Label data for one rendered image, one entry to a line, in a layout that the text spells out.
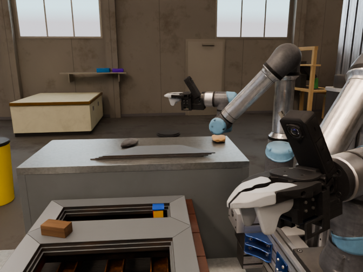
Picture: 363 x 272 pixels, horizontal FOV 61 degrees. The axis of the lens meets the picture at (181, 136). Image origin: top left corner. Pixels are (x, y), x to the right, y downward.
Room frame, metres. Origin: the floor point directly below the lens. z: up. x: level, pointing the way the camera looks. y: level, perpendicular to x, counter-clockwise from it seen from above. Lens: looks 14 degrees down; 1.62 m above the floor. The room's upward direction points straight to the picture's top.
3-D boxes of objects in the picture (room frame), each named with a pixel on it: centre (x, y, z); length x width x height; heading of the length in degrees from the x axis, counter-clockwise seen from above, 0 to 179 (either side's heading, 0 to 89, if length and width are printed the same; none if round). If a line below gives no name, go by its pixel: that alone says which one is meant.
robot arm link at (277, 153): (1.26, -0.42, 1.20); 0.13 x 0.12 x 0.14; 161
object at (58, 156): (1.94, 0.28, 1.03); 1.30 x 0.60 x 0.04; 94
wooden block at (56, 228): (1.23, 0.56, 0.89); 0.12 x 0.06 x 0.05; 77
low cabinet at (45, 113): (7.49, 2.90, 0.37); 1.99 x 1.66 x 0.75; 6
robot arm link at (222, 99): (1.47, -0.21, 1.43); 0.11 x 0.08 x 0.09; 71
